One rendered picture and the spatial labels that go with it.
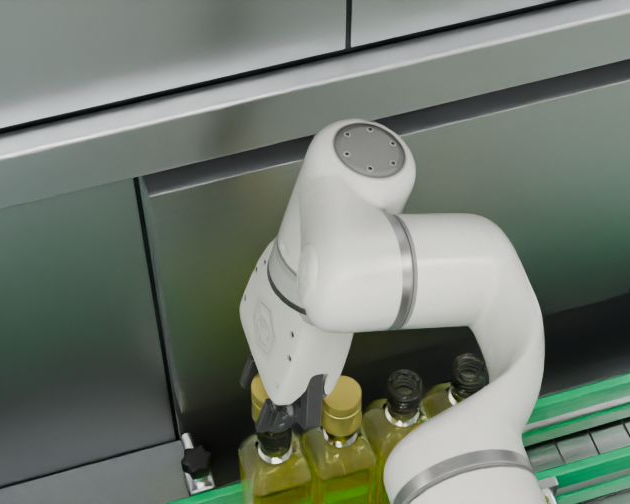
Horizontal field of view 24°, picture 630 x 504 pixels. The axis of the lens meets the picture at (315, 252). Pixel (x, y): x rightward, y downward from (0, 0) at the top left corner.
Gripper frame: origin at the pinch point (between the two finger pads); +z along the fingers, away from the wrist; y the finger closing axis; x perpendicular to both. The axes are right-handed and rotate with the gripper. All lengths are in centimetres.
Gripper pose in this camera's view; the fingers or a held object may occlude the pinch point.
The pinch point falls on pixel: (271, 391)
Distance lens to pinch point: 117.6
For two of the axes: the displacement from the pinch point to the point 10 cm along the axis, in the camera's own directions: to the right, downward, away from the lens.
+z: -2.5, 6.3, 7.4
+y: 3.1, 7.7, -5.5
